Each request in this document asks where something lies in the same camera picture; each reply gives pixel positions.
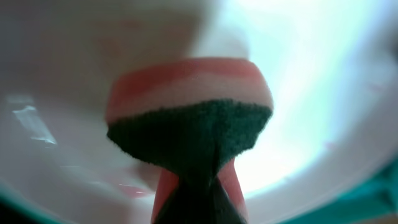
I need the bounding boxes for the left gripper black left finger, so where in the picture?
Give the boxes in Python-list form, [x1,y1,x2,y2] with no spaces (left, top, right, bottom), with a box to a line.
[154,181,198,224]

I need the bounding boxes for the teal plastic tray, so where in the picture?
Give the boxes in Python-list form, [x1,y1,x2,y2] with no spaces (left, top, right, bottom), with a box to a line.
[1,160,397,224]

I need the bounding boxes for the white plate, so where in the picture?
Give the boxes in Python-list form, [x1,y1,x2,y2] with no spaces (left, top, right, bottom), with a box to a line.
[1,0,397,223]

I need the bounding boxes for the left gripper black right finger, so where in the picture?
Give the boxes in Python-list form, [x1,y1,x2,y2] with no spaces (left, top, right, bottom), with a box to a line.
[198,179,247,224]

